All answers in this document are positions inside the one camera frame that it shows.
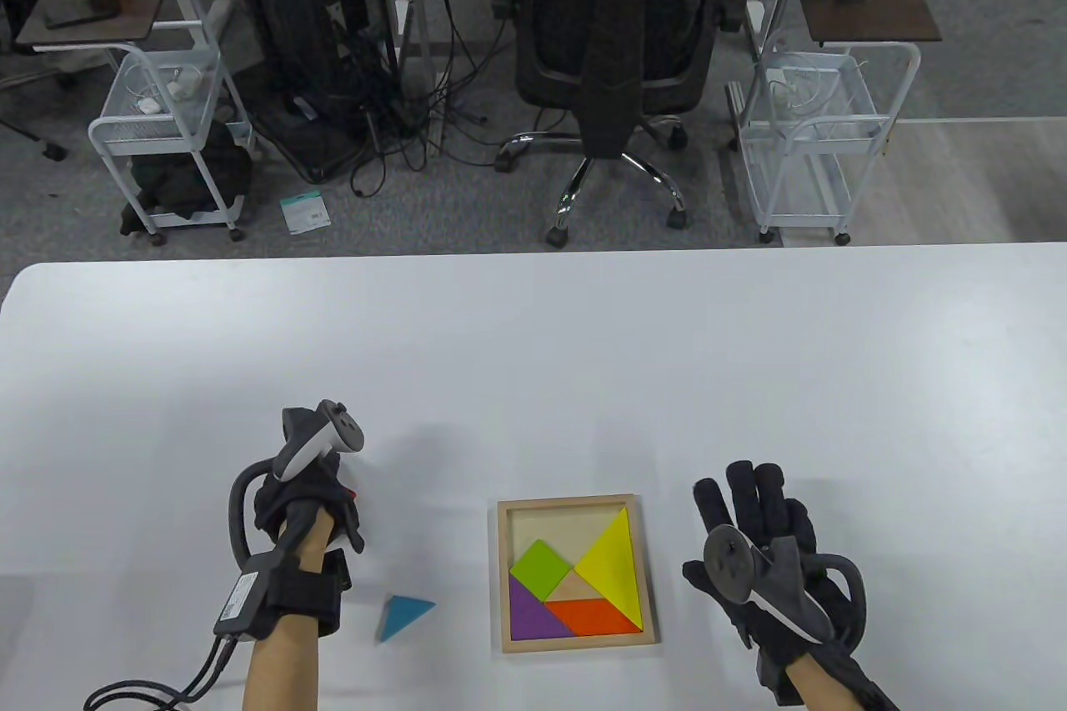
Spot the person's right forearm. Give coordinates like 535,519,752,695
788,653,834,711

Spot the black phone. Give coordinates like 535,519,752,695
46,3,118,28

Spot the purple triangle tangram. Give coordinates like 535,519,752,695
509,576,570,641

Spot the person's left forearm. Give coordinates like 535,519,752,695
242,507,338,711

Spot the black white hand controller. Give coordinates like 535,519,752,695
229,399,366,570
703,523,868,649

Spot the blue small triangle tangram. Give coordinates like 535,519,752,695
379,595,437,645

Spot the green square tangram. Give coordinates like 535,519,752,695
509,539,574,602

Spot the grey swivel office chair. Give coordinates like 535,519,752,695
0,0,72,162

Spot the beige small triangle tangram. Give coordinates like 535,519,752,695
546,573,601,602

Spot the black wrist strap tracker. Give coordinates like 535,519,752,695
214,548,355,645

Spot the tangle of black cables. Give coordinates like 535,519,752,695
350,0,518,199

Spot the white coiled cable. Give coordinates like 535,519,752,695
767,65,843,116

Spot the person's left hand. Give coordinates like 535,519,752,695
253,457,366,553

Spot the white wire cart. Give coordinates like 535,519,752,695
725,28,922,247
88,19,255,245

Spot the black bag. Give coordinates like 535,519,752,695
119,119,253,237

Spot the black office chair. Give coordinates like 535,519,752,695
492,0,751,248

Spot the wooden square tray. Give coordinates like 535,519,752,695
497,494,659,653

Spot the black computer tower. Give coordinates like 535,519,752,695
229,0,401,183

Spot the black glove cable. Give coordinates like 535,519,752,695
83,636,243,711

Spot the teal white packet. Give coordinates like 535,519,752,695
280,192,332,234

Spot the orange parallelogram tangram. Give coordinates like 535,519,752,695
546,600,641,637

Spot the person's right hand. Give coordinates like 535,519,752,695
682,459,868,703

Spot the yellow triangle tangram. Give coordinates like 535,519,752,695
574,509,643,630

